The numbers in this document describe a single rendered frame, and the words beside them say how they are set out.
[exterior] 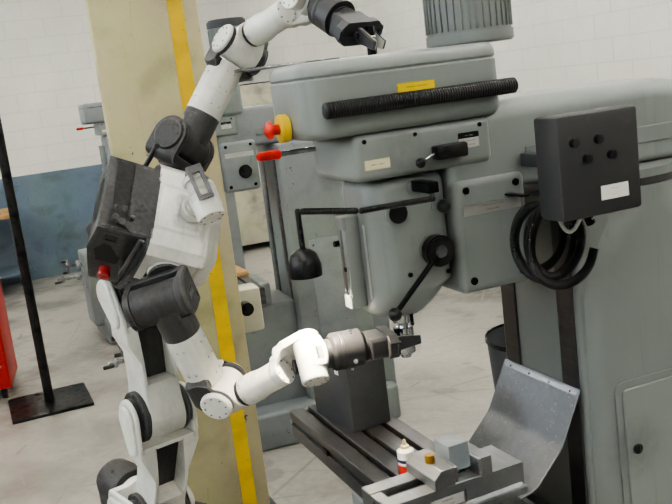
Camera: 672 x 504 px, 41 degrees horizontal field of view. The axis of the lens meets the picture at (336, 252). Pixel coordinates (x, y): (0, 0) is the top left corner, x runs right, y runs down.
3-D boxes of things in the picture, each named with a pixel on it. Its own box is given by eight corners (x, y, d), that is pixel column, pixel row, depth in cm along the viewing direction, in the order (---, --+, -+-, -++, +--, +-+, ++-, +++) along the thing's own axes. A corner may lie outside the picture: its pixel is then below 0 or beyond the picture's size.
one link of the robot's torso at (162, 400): (123, 441, 252) (88, 278, 247) (178, 420, 263) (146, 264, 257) (146, 450, 240) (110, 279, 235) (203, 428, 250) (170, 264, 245)
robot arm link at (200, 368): (193, 424, 216) (155, 351, 206) (210, 388, 227) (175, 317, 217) (236, 419, 212) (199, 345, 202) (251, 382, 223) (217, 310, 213)
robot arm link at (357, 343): (399, 328, 204) (348, 337, 201) (403, 368, 206) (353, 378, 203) (381, 316, 216) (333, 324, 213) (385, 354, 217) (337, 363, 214)
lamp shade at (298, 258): (283, 279, 198) (279, 252, 197) (303, 271, 203) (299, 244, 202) (308, 280, 193) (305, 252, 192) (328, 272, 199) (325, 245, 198)
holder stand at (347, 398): (354, 433, 246) (345, 363, 242) (316, 412, 265) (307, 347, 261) (391, 420, 251) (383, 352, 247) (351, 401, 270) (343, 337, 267)
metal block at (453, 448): (450, 472, 196) (448, 447, 195) (436, 463, 202) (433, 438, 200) (470, 466, 198) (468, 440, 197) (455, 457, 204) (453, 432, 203)
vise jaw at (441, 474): (435, 491, 191) (433, 474, 190) (406, 471, 202) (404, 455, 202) (459, 483, 194) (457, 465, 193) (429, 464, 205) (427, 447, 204)
